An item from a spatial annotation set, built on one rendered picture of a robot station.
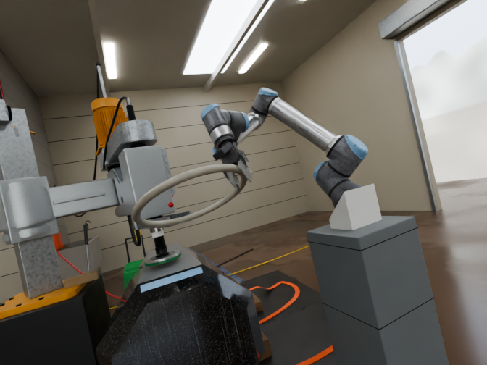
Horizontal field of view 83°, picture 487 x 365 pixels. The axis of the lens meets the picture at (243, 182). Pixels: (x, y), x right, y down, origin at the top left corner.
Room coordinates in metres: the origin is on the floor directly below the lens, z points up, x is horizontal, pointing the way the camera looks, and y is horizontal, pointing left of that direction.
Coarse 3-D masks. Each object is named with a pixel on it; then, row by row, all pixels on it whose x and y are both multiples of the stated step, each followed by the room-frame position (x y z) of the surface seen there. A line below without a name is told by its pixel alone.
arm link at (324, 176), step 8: (328, 160) 1.58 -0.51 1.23; (320, 168) 1.60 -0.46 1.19; (328, 168) 1.54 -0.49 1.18; (320, 176) 1.58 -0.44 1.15; (328, 176) 1.54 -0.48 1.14; (336, 176) 1.52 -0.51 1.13; (344, 176) 1.51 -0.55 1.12; (320, 184) 1.59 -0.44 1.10; (328, 184) 1.54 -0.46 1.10; (328, 192) 1.55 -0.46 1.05
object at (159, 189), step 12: (204, 168) 0.93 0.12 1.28; (216, 168) 0.95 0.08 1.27; (228, 168) 0.99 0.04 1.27; (168, 180) 0.90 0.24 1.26; (180, 180) 0.91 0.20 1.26; (240, 180) 1.20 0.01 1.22; (156, 192) 0.91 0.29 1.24; (144, 204) 0.94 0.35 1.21; (216, 204) 1.33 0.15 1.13; (132, 216) 1.02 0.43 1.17; (192, 216) 1.32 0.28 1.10
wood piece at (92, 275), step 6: (96, 270) 1.96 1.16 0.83; (78, 276) 1.90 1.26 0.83; (84, 276) 1.88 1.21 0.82; (90, 276) 1.90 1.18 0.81; (96, 276) 1.91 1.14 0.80; (66, 282) 1.84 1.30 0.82; (72, 282) 1.85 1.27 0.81; (78, 282) 1.87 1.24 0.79; (84, 282) 1.88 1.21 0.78; (66, 288) 1.83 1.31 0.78
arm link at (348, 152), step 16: (272, 96) 1.65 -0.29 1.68; (272, 112) 1.65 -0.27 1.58; (288, 112) 1.60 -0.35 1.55; (304, 128) 1.56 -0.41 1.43; (320, 128) 1.54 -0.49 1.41; (320, 144) 1.54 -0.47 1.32; (336, 144) 1.48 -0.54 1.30; (352, 144) 1.43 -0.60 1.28; (336, 160) 1.50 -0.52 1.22; (352, 160) 1.46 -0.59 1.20
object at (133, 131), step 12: (132, 120) 1.56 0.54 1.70; (144, 120) 1.60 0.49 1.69; (120, 132) 1.57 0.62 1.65; (132, 132) 1.56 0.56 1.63; (144, 132) 1.58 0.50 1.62; (108, 144) 1.89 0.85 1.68; (120, 144) 1.59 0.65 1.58; (132, 144) 1.62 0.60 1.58; (144, 144) 1.67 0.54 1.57; (108, 156) 1.98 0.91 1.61; (108, 168) 2.15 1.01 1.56
